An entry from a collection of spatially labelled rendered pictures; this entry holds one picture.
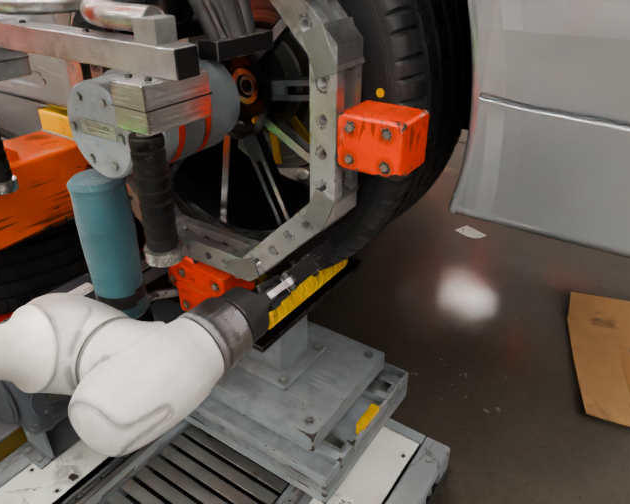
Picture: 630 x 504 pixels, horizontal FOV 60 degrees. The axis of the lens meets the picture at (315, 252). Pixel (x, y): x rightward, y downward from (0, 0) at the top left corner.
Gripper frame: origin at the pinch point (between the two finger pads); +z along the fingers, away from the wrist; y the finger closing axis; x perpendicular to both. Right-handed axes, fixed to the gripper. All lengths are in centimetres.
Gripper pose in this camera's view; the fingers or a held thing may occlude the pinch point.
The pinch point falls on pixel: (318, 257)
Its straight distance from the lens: 84.8
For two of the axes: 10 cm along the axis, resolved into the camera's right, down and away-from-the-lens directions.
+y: 5.8, -4.1, -7.0
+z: 5.6, -4.2, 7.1
